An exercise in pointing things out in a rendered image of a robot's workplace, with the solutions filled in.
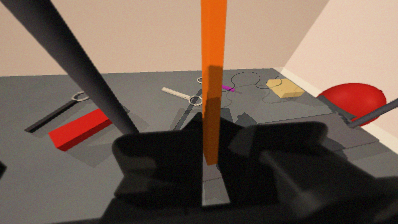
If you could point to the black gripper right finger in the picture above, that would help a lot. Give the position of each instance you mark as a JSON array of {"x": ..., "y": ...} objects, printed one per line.
[{"x": 239, "y": 146}]

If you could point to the orange long bar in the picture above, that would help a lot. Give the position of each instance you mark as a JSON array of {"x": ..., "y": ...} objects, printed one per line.
[{"x": 213, "y": 23}]

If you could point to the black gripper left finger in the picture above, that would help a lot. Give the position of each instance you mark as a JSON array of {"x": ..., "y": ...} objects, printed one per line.
[{"x": 164, "y": 148}]

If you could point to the red flat block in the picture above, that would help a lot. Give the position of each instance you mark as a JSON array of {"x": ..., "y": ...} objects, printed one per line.
[{"x": 78, "y": 130}]

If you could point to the beige loop with straight handle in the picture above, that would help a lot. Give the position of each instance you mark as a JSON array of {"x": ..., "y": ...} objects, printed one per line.
[{"x": 181, "y": 95}]

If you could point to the tan flat box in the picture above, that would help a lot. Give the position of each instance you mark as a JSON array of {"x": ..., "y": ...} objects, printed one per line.
[{"x": 284, "y": 88}]

